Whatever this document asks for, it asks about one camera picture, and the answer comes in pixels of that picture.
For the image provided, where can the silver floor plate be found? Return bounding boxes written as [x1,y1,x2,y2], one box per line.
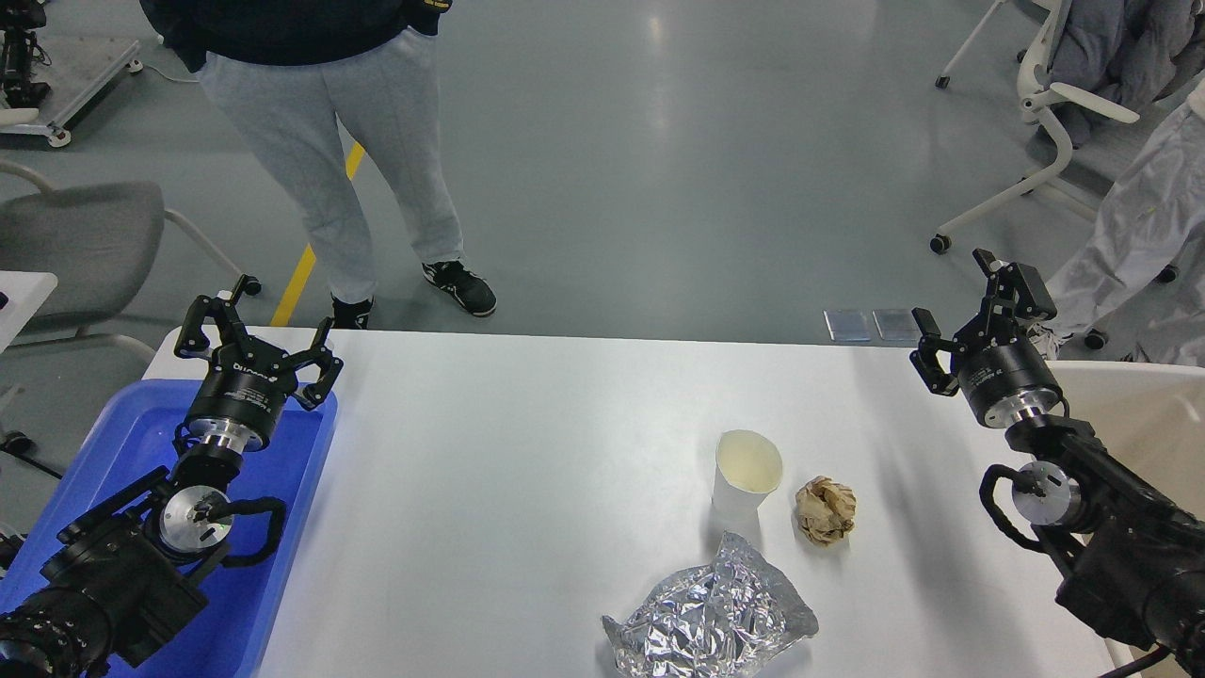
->
[871,309,921,344]
[825,309,871,344]

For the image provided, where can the crumpled brown paper ball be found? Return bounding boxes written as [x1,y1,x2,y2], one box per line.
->
[795,476,857,548]

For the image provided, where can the white side table corner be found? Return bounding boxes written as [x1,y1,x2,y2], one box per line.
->
[1,270,57,352]

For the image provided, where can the standing person grey trousers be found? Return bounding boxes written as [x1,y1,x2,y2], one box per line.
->
[141,1,498,330]

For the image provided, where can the beige plastic bin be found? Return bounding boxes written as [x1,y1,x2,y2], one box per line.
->
[1051,361,1204,519]

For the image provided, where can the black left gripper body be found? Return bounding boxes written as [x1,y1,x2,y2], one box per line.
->
[184,342,315,452]

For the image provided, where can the white paper cup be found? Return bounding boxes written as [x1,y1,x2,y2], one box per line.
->
[712,429,783,518]

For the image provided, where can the left silver floor plate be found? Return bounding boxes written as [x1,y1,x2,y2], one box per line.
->
[825,309,871,344]

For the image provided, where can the wheeled equipment base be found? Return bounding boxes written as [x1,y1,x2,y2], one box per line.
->
[1,1,143,149]

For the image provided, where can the blue plastic tray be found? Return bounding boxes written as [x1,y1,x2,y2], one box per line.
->
[0,379,339,678]

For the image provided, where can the crumpled silver foil bag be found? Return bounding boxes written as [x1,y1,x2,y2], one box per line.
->
[603,532,819,677]

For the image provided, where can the white office chair right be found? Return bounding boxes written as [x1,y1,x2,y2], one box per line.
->
[929,0,1205,350]

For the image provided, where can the person in white suit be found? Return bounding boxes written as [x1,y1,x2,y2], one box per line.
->
[1027,83,1204,366]

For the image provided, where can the grey office chair left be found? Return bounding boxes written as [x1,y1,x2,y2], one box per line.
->
[1,160,261,340]

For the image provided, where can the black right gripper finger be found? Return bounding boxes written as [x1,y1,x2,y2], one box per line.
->
[909,306,970,396]
[972,249,1057,334]

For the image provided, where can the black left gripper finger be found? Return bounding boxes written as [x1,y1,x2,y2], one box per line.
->
[280,316,345,412]
[174,275,263,364]

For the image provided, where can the right silver floor plate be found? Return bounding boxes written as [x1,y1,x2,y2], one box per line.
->
[871,309,921,344]

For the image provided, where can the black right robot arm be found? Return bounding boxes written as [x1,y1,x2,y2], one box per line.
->
[909,249,1204,677]

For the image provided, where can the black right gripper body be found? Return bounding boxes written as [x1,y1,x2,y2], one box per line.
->
[953,316,1063,428]

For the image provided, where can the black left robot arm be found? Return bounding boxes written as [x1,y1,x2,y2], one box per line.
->
[2,275,347,677]

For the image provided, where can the grey jacket on chair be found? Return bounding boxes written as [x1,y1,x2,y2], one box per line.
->
[1050,1,1204,112]

